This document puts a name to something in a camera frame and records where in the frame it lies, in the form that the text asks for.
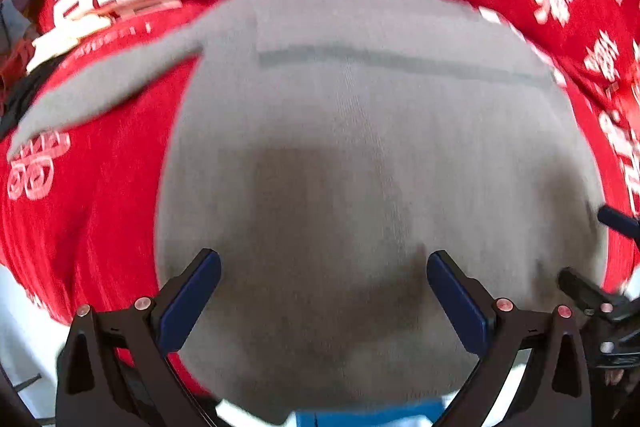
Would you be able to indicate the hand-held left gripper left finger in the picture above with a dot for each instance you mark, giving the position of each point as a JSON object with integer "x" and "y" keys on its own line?
{"x": 191, "y": 302}

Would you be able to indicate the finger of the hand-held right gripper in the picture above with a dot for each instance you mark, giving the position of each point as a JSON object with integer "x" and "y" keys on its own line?
{"x": 618, "y": 220}
{"x": 580, "y": 287}

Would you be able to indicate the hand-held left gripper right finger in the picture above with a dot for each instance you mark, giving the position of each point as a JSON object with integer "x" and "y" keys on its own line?
{"x": 459, "y": 307}

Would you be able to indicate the grey sweater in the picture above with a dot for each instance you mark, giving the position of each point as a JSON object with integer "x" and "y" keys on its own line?
{"x": 350, "y": 157}

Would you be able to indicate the pile of clothes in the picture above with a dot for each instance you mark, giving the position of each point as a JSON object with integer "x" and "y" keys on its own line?
{"x": 17, "y": 37}

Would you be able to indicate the person's right hand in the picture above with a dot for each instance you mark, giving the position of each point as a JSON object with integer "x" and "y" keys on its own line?
{"x": 616, "y": 378}

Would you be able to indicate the blue cloth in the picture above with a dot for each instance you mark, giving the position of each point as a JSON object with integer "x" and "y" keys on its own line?
{"x": 370, "y": 414}

